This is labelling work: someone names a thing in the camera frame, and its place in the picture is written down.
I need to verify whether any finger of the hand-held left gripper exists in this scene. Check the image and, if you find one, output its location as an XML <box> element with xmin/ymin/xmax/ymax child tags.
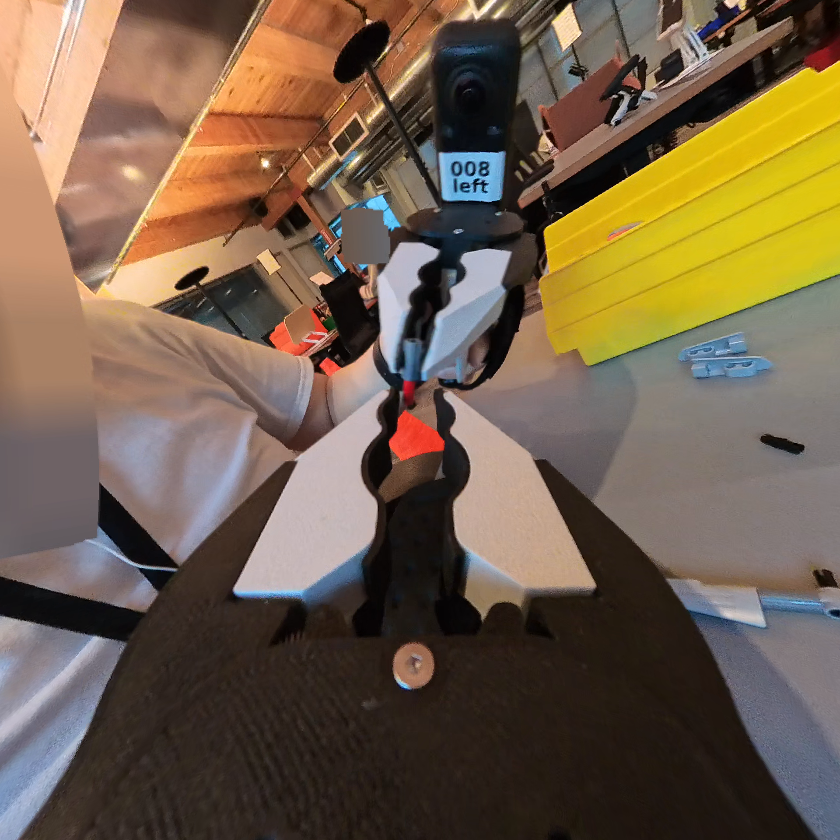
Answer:
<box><xmin>376</xmin><ymin>241</ymin><xmax>439</xmax><ymax>375</ymax></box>
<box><xmin>422</xmin><ymin>248</ymin><xmax>514</xmax><ymax>383</ymax></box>

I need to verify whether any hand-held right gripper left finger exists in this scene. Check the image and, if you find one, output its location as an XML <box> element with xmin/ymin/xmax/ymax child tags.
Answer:
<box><xmin>233</xmin><ymin>390</ymin><xmax>401</xmax><ymax>621</ymax></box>

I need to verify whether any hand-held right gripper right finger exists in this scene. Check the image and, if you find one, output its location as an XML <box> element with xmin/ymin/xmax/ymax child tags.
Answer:
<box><xmin>433</xmin><ymin>388</ymin><xmax>598</xmax><ymax>621</ymax></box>

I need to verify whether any thin red metal pin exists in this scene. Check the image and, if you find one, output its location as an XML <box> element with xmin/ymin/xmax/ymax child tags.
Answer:
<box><xmin>400</xmin><ymin>336</ymin><xmax>422</xmax><ymax>409</ymax></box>

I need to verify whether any black orange printed part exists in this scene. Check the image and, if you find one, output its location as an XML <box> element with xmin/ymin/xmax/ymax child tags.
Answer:
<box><xmin>374</xmin><ymin>403</ymin><xmax>463</xmax><ymax>634</ymax></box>

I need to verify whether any person's left forearm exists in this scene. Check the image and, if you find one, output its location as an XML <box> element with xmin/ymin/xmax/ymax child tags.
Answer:
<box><xmin>289</xmin><ymin>351</ymin><xmax>395</xmax><ymax>454</ymax></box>

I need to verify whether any grey desk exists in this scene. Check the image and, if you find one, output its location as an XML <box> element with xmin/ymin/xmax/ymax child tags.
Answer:
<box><xmin>459</xmin><ymin>262</ymin><xmax>840</xmax><ymax>840</ymax></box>

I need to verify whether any black office chair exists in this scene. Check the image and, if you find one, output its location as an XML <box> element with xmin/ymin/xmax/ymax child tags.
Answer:
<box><xmin>319</xmin><ymin>272</ymin><xmax>379</xmax><ymax>360</ymax></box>

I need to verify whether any red-brown office chair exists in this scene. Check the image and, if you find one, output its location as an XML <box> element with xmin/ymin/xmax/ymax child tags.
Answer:
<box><xmin>538</xmin><ymin>58</ymin><xmax>641</xmax><ymax>153</ymax></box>

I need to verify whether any orange storage bin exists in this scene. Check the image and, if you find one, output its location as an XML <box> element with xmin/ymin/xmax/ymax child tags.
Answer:
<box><xmin>268</xmin><ymin>314</ymin><xmax>342</xmax><ymax>376</ymax></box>

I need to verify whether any tall black floor lamp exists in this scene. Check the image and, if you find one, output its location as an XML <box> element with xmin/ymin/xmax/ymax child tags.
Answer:
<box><xmin>331</xmin><ymin>0</ymin><xmax>444</xmax><ymax>207</ymax></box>

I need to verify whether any person in white shirt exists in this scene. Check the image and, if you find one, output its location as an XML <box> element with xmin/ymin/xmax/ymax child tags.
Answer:
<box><xmin>0</xmin><ymin>295</ymin><xmax>316</xmax><ymax>840</ymax></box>

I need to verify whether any short black floor lamp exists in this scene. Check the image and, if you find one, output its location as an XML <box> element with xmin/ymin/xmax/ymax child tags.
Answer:
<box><xmin>174</xmin><ymin>266</ymin><xmax>249</xmax><ymax>340</ymax></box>

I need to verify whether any white metal hand tool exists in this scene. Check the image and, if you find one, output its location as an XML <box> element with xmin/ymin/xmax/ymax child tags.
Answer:
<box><xmin>666</xmin><ymin>567</ymin><xmax>840</xmax><ymax>630</ymax></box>

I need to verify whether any yellow plastic bin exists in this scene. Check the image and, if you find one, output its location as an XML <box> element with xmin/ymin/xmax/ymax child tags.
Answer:
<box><xmin>538</xmin><ymin>64</ymin><xmax>840</xmax><ymax>367</ymax></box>

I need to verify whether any long background table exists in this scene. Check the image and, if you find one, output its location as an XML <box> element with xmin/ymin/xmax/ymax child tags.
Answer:
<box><xmin>517</xmin><ymin>18</ymin><xmax>815</xmax><ymax>206</ymax></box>

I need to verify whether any small grey printed part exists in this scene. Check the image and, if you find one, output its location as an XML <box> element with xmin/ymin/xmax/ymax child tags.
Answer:
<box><xmin>691</xmin><ymin>356</ymin><xmax>773</xmax><ymax>382</ymax></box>
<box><xmin>678</xmin><ymin>331</ymin><xmax>749</xmax><ymax>363</ymax></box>

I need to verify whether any black strap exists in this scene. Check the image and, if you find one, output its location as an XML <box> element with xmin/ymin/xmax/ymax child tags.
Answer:
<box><xmin>0</xmin><ymin>576</ymin><xmax>147</xmax><ymax>643</ymax></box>
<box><xmin>98</xmin><ymin>484</ymin><xmax>179</xmax><ymax>592</ymax></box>

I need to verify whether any thin white cable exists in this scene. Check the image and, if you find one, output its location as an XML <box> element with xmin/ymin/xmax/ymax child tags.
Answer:
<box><xmin>85</xmin><ymin>538</ymin><xmax>179</xmax><ymax>573</ymax></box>

